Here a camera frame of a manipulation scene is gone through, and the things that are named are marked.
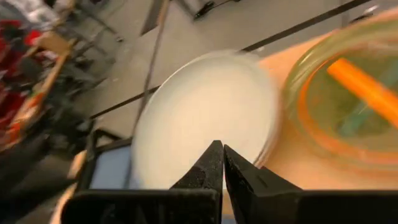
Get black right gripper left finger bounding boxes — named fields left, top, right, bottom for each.
left=169, top=139, right=224, bottom=224

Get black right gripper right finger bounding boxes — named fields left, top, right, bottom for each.
left=223, top=144, right=302, bottom=224

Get cream plate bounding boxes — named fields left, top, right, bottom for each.
left=129, top=50, right=280, bottom=191

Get green transparent plate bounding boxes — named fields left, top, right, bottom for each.
left=281, top=9, right=398, bottom=170

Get black metal table frame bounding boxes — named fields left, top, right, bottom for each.
left=74, top=129, right=134, bottom=191

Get black cable bundle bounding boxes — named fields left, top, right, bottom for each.
left=193, top=0, right=242, bottom=20

